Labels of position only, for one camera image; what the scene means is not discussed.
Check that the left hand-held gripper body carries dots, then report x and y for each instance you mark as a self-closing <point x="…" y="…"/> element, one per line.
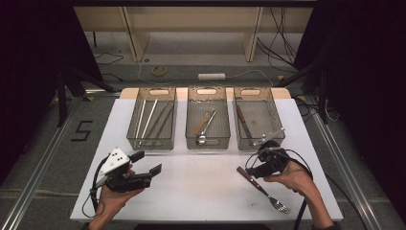
<point x="115" y="161"/>

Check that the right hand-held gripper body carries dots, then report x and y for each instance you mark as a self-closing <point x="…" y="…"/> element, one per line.
<point x="273" y="159"/>

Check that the grey translucent plastic bin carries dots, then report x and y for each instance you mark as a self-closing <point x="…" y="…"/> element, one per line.
<point x="132" y="127"/>
<point x="220" y="124"/>
<point x="265" y="115"/>

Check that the metal spoon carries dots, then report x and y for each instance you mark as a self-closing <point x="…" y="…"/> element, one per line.
<point x="201" y="139"/>

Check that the person's right hand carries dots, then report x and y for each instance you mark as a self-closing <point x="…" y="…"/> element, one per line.
<point x="298" y="179"/>

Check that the person's left hand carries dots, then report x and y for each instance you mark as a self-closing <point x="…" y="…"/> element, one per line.
<point x="110" y="206"/>

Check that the person's dark clothing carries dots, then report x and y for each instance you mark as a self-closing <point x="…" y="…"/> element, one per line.
<point x="204" y="227"/>

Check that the black stand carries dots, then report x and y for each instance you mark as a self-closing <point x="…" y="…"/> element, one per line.
<point x="62" y="96"/>
<point x="323" y="105"/>

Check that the yellow tape roll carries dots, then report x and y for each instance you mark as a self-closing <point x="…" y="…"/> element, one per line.
<point x="154" y="71"/>

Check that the white power strip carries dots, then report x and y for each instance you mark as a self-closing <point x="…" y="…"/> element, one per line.
<point x="211" y="76"/>

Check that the black curtain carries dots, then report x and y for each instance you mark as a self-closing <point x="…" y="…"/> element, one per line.
<point x="367" y="80"/>
<point x="28" y="64"/>

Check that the beige wooden desk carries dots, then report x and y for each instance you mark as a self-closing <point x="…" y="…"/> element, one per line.
<point x="191" y="19"/>

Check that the aluminium floor rail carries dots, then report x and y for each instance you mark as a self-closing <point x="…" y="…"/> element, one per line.
<point x="40" y="166"/>
<point x="349" y="179"/>
<point x="102" y="92"/>

